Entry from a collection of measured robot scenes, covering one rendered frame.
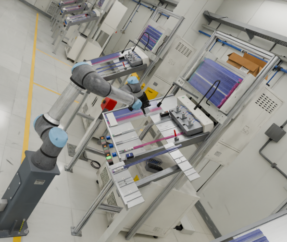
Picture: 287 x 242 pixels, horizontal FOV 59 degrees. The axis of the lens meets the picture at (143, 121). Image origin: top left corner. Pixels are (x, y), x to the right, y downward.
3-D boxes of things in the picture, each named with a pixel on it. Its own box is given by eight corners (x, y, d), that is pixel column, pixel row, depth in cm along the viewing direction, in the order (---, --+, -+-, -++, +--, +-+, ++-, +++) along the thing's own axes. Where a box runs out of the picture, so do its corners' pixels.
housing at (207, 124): (204, 139, 199) (204, 125, 191) (177, 110, 238) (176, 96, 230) (213, 137, 200) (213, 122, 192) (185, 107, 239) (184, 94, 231)
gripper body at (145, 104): (151, 106, 198) (146, 94, 191) (141, 111, 198) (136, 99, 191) (148, 102, 204) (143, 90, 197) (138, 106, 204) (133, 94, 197)
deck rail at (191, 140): (121, 167, 183) (120, 161, 180) (121, 165, 185) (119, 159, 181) (209, 139, 197) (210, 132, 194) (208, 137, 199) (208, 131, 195)
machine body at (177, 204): (106, 233, 217) (146, 181, 199) (93, 177, 273) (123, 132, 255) (161, 241, 251) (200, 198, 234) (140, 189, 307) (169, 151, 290)
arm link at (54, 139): (45, 156, 147) (56, 139, 143) (36, 141, 154) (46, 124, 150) (62, 156, 157) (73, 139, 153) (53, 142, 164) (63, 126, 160)
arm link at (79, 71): (37, 141, 152) (91, 68, 143) (27, 126, 160) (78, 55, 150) (53, 144, 162) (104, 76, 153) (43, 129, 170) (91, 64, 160)
